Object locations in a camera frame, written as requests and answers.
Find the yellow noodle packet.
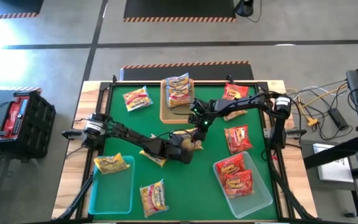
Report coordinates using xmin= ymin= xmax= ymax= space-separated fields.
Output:
xmin=122 ymin=85 xmax=154 ymax=113
xmin=139 ymin=179 xmax=170 ymax=219

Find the white box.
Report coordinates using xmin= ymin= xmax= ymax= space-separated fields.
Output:
xmin=312 ymin=142 xmax=356 ymax=184

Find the clear plastic tray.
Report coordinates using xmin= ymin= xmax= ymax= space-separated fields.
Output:
xmin=212 ymin=151 xmax=274 ymax=219

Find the black power strip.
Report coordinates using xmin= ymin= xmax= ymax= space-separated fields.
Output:
xmin=327 ymin=107 xmax=350 ymax=131

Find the black aluminium table frame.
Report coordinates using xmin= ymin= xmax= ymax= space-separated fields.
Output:
xmin=78 ymin=74 xmax=287 ymax=223

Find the green table mat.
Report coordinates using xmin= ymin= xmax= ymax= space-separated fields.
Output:
xmin=103 ymin=84 xmax=278 ymax=221

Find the teal plastic tray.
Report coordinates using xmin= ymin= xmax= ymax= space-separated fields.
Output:
xmin=88 ymin=155 xmax=135 ymax=215

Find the red Maruchan ramen pack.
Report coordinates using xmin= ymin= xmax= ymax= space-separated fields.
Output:
xmin=222 ymin=83 xmax=250 ymax=101
xmin=215 ymin=153 xmax=247 ymax=181
xmin=224 ymin=124 xmax=254 ymax=155
xmin=223 ymin=169 xmax=254 ymax=199

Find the yellow cable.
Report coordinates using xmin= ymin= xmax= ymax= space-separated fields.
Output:
xmin=286 ymin=84 xmax=349 ymax=127

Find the orange plastic tray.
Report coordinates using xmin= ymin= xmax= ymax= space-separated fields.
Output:
xmin=159 ymin=78 xmax=197 ymax=124

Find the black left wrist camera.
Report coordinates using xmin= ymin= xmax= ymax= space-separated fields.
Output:
xmin=168 ymin=131 xmax=186 ymax=147

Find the black diagonal beam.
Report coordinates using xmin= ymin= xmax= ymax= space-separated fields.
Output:
xmin=302 ymin=133 xmax=358 ymax=170

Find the black round stand base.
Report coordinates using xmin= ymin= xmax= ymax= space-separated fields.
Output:
xmin=234 ymin=0 xmax=254 ymax=17

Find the red black tool crate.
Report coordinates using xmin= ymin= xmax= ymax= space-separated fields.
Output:
xmin=0 ymin=90 xmax=57 ymax=160

